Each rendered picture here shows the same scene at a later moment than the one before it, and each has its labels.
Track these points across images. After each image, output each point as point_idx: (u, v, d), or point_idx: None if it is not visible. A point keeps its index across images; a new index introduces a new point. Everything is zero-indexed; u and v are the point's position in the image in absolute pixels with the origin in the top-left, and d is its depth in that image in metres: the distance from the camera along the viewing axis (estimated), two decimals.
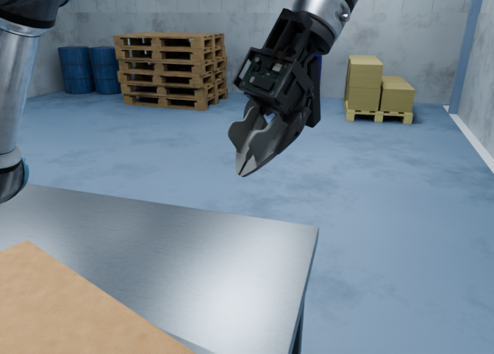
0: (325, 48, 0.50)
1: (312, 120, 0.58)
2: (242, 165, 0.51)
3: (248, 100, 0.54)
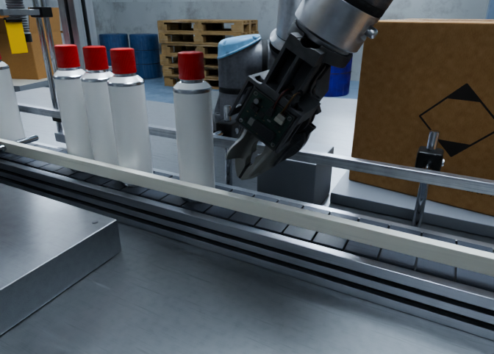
0: None
1: None
2: (242, 170, 0.51)
3: None
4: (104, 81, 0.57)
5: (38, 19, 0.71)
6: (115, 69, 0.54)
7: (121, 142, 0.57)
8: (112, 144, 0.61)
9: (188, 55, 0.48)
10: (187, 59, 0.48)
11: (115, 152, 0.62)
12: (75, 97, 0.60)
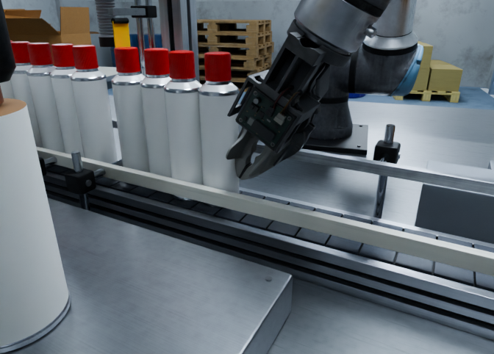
0: None
1: None
2: (242, 170, 0.51)
3: None
4: (162, 88, 0.52)
5: (140, 20, 0.61)
6: (176, 74, 0.49)
7: (181, 153, 0.52)
8: (167, 156, 0.56)
9: (215, 56, 0.46)
10: (213, 60, 0.46)
11: (169, 164, 0.56)
12: (140, 103, 0.56)
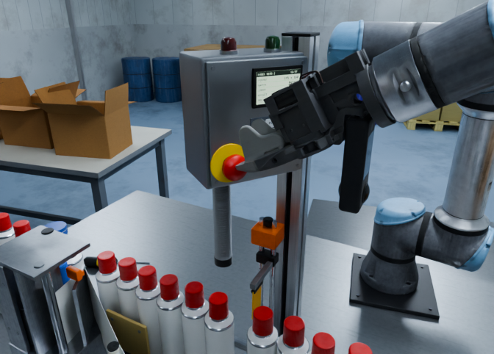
0: (370, 109, 0.39)
1: (339, 198, 0.45)
2: (245, 161, 0.52)
3: None
4: None
5: (262, 263, 0.67)
6: None
7: None
8: None
9: None
10: None
11: None
12: None
